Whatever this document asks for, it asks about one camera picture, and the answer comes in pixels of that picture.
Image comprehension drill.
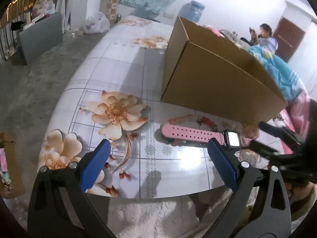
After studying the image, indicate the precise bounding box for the small cardboard box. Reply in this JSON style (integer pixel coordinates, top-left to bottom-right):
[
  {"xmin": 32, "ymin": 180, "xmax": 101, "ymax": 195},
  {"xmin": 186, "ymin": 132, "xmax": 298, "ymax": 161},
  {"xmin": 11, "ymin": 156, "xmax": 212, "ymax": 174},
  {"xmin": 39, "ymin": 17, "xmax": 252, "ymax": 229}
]
[{"xmin": 0, "ymin": 132, "xmax": 26, "ymax": 200}]

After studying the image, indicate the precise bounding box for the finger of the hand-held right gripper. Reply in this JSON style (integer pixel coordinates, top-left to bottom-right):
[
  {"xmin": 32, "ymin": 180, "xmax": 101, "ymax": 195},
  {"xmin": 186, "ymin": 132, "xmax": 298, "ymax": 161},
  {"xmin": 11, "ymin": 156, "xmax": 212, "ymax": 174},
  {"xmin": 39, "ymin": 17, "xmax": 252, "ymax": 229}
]
[
  {"xmin": 249, "ymin": 140, "xmax": 279, "ymax": 158},
  {"xmin": 258, "ymin": 121, "xmax": 307, "ymax": 145}
]

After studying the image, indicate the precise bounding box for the blue printed blanket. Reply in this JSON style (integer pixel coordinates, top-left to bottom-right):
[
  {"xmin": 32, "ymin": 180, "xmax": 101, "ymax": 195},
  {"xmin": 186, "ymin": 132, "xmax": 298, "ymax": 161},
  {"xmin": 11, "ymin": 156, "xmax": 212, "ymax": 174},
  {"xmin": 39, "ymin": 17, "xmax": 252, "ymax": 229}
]
[{"xmin": 248, "ymin": 46, "xmax": 307, "ymax": 102}]

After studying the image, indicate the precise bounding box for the white fluffy garment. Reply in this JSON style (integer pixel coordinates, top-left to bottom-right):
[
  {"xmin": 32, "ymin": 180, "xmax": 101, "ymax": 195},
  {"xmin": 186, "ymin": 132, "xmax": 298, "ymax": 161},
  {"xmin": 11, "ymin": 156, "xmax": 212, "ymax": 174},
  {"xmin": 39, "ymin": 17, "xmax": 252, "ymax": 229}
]
[{"xmin": 106, "ymin": 188, "xmax": 233, "ymax": 238}]

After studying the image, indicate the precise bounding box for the grey board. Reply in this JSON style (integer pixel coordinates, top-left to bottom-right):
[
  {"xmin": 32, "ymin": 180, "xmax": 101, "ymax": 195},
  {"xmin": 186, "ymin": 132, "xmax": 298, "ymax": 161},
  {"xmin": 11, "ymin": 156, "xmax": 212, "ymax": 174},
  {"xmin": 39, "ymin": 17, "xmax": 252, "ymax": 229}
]
[{"xmin": 16, "ymin": 12, "xmax": 63, "ymax": 66}]

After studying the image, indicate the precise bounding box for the orange patterned cloth strip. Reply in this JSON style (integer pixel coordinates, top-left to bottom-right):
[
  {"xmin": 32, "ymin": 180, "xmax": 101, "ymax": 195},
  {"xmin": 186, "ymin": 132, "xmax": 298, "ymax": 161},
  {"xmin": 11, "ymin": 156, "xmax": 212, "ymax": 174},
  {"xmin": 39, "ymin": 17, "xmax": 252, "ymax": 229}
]
[{"xmin": 106, "ymin": 0, "xmax": 122, "ymax": 24}]

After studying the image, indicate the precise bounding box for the white plastic bag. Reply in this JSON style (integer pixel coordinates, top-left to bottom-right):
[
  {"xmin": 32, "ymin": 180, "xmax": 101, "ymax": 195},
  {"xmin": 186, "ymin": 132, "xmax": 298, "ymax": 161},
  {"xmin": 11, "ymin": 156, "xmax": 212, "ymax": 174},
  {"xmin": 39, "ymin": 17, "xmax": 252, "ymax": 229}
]
[{"xmin": 83, "ymin": 12, "xmax": 111, "ymax": 34}]

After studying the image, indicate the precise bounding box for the pink and black smartwatch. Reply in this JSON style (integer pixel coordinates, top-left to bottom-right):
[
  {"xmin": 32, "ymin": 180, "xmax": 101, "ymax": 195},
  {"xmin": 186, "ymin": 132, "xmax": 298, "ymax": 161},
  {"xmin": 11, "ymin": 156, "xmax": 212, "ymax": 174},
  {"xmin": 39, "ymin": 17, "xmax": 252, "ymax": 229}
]
[{"xmin": 160, "ymin": 124, "xmax": 242, "ymax": 150}]

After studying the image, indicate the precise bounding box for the floral tablecloth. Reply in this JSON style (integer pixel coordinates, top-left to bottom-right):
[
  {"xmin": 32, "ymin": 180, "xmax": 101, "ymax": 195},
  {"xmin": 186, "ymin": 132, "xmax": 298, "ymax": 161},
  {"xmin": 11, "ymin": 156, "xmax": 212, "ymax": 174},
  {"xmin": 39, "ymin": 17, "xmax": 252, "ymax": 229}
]
[{"xmin": 37, "ymin": 15, "xmax": 273, "ymax": 200}]

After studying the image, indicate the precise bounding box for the dark red door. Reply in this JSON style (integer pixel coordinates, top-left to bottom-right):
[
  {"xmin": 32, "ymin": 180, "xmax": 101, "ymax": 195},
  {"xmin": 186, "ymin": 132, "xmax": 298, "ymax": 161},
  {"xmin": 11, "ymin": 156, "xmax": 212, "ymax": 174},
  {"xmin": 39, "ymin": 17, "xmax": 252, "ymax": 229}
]
[{"xmin": 272, "ymin": 17, "xmax": 306, "ymax": 63}]

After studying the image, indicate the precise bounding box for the open wardrobe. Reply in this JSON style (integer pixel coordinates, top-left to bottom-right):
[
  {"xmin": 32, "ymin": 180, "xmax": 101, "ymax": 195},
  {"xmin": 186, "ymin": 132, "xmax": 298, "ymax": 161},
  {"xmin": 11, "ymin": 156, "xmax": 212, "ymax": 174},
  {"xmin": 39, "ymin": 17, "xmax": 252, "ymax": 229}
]
[{"xmin": 0, "ymin": 0, "xmax": 42, "ymax": 62}]

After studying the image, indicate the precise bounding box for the blue water bottle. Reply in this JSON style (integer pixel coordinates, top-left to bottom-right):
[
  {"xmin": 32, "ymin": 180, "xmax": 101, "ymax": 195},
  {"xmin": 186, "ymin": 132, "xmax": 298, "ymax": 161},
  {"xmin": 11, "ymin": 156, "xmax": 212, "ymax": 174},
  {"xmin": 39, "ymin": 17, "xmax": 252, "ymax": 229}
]
[{"xmin": 178, "ymin": 1, "xmax": 206, "ymax": 23}]

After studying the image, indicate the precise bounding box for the large cardboard box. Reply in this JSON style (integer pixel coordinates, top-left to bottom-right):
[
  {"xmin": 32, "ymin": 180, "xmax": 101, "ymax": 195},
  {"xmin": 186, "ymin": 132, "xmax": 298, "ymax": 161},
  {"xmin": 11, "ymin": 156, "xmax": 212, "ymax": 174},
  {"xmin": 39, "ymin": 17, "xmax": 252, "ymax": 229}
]
[{"xmin": 160, "ymin": 16, "xmax": 289, "ymax": 126}]

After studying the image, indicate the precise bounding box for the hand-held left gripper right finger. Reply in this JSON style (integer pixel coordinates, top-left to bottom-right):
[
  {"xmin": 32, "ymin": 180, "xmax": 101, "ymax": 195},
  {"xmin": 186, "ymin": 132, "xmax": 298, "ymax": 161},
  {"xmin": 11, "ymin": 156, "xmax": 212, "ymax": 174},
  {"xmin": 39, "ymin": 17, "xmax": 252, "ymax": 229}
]
[{"xmin": 207, "ymin": 138, "xmax": 292, "ymax": 238}]

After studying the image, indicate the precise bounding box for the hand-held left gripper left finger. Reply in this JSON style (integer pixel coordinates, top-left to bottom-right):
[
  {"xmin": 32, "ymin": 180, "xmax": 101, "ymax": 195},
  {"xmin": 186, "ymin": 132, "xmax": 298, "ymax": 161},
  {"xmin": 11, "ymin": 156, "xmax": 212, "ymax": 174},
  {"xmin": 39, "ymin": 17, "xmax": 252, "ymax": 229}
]
[{"xmin": 27, "ymin": 138, "xmax": 117, "ymax": 238}]

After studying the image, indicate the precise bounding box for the white curtain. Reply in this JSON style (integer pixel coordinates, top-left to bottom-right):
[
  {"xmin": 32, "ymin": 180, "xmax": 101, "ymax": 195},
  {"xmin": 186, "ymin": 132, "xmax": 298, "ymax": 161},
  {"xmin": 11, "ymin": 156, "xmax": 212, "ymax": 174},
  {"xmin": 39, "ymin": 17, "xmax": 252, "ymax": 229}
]
[{"xmin": 59, "ymin": 0, "xmax": 72, "ymax": 34}]

